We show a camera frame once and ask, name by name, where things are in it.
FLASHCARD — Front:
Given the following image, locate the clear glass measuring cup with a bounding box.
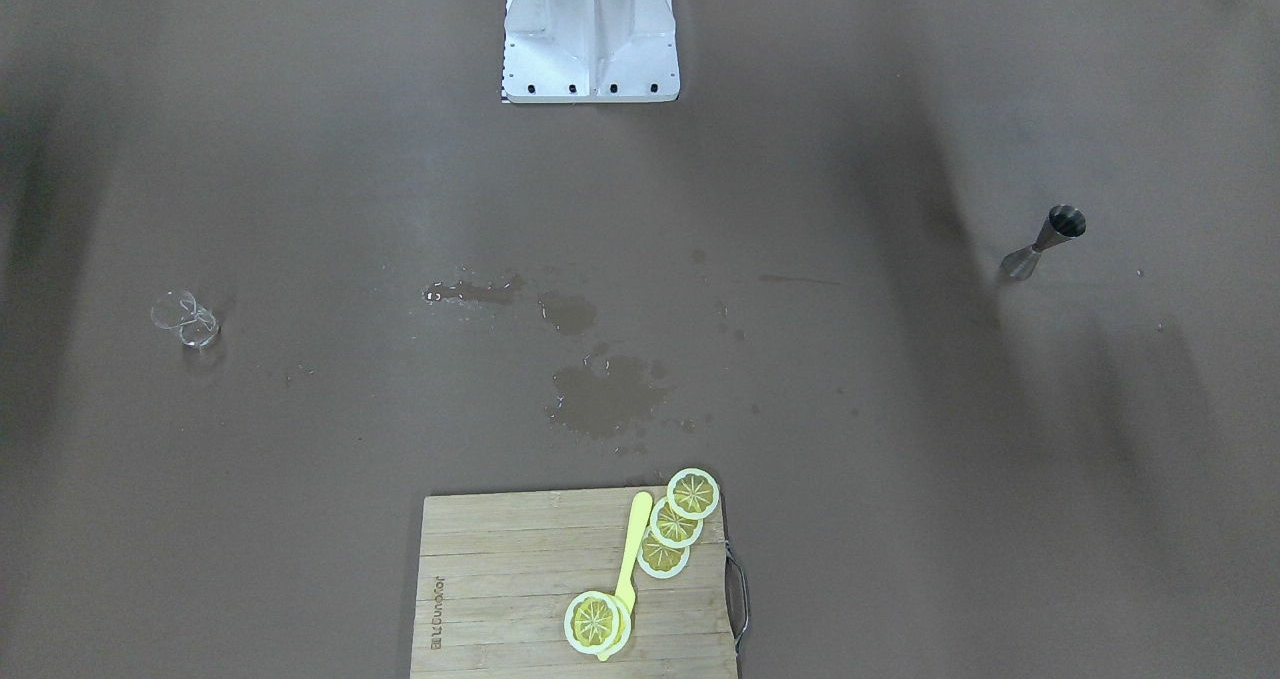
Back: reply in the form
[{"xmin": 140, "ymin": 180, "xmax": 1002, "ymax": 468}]
[{"xmin": 150, "ymin": 290, "xmax": 221, "ymax": 350}]

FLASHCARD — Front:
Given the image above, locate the lemon slice outer end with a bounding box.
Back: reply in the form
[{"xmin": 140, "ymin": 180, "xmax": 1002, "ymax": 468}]
[{"xmin": 666, "ymin": 468, "xmax": 721, "ymax": 520}]

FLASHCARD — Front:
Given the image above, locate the lemon slice middle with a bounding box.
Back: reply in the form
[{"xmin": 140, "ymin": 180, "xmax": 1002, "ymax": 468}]
[{"xmin": 649, "ymin": 498, "xmax": 704, "ymax": 550}]

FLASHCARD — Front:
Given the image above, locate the lemon slice inner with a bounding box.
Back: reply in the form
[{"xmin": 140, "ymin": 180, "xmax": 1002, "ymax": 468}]
[{"xmin": 636, "ymin": 530, "xmax": 690, "ymax": 580}]

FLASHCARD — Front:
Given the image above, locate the wooden cutting board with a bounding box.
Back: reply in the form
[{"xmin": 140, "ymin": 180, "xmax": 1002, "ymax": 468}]
[{"xmin": 410, "ymin": 487, "xmax": 749, "ymax": 678}]

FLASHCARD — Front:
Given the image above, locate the lemon slice on knife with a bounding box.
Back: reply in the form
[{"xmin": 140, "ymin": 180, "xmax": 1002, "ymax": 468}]
[{"xmin": 563, "ymin": 591, "xmax": 634, "ymax": 662}]

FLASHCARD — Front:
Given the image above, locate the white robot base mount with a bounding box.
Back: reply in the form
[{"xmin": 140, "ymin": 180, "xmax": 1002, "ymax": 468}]
[{"xmin": 500, "ymin": 0, "xmax": 681, "ymax": 104}]

